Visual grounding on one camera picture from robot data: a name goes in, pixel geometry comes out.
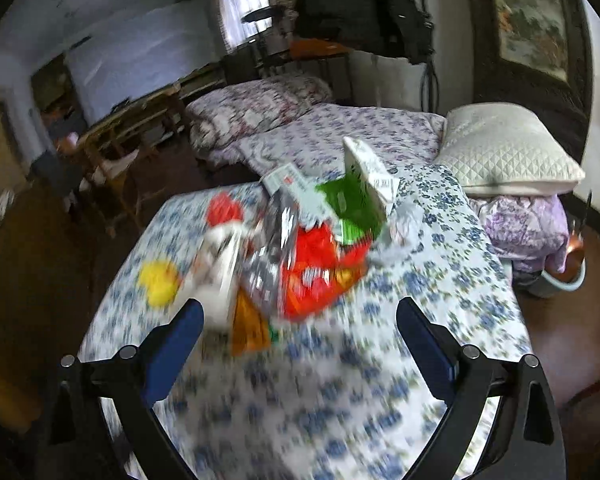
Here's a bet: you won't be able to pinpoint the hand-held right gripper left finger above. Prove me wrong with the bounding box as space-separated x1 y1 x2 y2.
36 299 205 480

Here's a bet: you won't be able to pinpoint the large white panel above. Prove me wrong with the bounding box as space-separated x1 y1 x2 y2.
62 2 225 126

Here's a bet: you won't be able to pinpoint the white quilted pillow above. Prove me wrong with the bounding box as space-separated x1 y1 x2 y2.
432 102 586 196

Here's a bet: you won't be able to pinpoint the wooden bench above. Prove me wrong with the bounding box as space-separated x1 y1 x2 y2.
77 80 191 241

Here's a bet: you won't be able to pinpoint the small white box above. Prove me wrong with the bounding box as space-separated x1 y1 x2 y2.
260 164 311 196

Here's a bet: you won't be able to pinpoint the bed with floral sheet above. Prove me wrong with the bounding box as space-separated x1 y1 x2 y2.
237 102 448 176

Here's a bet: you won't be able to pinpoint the red wrapper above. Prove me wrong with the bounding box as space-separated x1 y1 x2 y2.
207 194 245 226

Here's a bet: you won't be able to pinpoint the floral pillow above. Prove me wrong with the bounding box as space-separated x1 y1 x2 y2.
186 76 333 153

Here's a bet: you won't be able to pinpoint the yellow paper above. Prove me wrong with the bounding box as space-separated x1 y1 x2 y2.
137 260 181 307

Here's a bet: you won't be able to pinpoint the green and white carton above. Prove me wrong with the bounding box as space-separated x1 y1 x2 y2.
300 136 401 243

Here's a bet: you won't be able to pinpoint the framed landscape painting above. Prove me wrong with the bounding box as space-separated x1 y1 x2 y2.
472 0 593 86

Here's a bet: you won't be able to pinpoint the red snack bag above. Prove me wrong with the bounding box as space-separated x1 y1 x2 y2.
280 222 373 321

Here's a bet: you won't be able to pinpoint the copper pan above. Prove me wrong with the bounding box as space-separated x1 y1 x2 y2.
554 190 595 281

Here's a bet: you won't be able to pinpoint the orange green packet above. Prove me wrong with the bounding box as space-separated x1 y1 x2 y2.
230 287 281 356

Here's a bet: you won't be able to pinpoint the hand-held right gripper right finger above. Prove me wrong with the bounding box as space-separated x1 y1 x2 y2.
396 296 569 480

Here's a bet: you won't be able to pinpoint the white plastic bottle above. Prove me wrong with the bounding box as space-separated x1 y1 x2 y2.
180 222 245 331

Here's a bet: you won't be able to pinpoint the dark hanging coats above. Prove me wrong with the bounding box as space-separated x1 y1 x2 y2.
295 0 435 61

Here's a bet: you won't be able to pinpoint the silver foil wrapper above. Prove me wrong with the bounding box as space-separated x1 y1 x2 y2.
240 195 301 316

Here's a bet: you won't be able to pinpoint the pale blue basin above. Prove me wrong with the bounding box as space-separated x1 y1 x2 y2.
530 255 588 301

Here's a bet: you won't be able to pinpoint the purple floral quilt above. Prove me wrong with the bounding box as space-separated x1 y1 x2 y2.
472 192 570 273

